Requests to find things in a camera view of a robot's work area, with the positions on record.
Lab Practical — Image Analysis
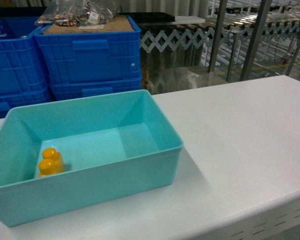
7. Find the yellow toy block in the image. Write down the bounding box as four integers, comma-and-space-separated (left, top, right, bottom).
38, 147, 65, 177

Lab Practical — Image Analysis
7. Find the light teal plastic box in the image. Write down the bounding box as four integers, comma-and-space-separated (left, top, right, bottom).
0, 90, 183, 227

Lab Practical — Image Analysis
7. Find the expandable roller conveyor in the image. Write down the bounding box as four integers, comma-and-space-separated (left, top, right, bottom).
139, 0, 300, 83

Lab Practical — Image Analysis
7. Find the blue crate top right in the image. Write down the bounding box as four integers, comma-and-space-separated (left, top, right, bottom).
35, 15, 142, 85

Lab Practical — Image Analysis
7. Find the blue crate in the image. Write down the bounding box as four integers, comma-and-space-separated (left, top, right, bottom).
35, 15, 142, 85
0, 88, 56, 119
0, 17, 49, 96
50, 77, 142, 101

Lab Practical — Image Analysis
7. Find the blue crate bottom right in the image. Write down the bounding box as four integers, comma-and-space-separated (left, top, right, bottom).
50, 77, 142, 101

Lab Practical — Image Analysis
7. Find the brown cardboard sheet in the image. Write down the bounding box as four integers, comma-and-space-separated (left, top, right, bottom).
43, 15, 134, 35

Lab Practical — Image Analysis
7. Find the clear bag of parts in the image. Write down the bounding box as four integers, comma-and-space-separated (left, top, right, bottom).
35, 0, 118, 27

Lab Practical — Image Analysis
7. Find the blue crate top middle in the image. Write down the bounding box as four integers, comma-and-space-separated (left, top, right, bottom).
0, 17, 49, 96

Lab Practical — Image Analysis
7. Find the blue crate bottom middle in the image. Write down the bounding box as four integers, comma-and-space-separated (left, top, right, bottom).
0, 88, 56, 119

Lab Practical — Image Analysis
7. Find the black tray behind crates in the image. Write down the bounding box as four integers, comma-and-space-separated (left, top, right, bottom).
0, 7, 46, 18

